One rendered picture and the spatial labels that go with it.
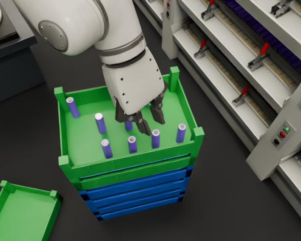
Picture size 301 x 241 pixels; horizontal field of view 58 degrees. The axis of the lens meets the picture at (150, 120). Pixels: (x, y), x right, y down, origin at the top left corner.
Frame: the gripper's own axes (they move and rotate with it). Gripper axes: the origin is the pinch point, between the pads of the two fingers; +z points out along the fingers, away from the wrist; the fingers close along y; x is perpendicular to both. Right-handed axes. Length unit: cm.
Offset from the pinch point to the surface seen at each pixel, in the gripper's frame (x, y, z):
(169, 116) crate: -5.2, -8.1, 7.4
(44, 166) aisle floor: -53, 22, 29
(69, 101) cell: -17.2, 8.9, -5.2
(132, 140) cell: -1.1, 5.2, 2.0
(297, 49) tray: 10.7, -38.1, 2.4
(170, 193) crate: -9.4, -1.9, 36.8
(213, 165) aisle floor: -13, -25, 48
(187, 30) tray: -48, -58, 13
